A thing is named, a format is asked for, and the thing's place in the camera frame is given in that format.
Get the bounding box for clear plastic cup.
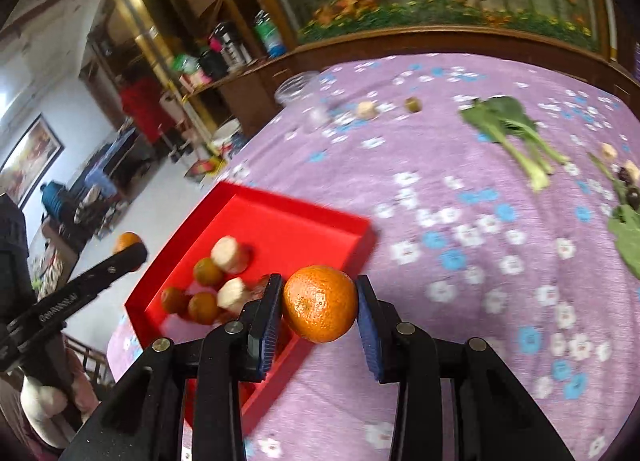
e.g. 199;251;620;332
274;70;333;134

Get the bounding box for red tray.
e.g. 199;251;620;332
124;181;377;437

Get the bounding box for white plastic bucket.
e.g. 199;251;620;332
212;118;246;162

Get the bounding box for blue covered table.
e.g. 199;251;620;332
82;128;138;192

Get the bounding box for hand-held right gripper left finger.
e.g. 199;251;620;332
60;273;285;461

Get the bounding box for brown wooden cabinet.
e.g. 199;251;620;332
180;23;640;156

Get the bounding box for green leaf vegetable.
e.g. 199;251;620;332
587;151;640;282

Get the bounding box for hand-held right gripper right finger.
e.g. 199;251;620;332
354;275;576;461

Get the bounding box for black canister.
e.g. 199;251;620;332
197;48;230;82

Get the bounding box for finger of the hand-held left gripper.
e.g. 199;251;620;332
25;242;149;337

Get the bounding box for brown wooden chair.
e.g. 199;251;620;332
62;333;118;392

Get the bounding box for framed wall picture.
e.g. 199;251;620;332
0;113;66;209

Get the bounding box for purple floral tablecloth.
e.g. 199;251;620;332
107;53;640;461

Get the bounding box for green bok choy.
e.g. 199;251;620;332
459;96;571;193

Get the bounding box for gold framed wooden doorway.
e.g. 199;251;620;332
80;0;226;142

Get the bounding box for black thermos pot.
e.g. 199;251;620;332
212;22;252;72

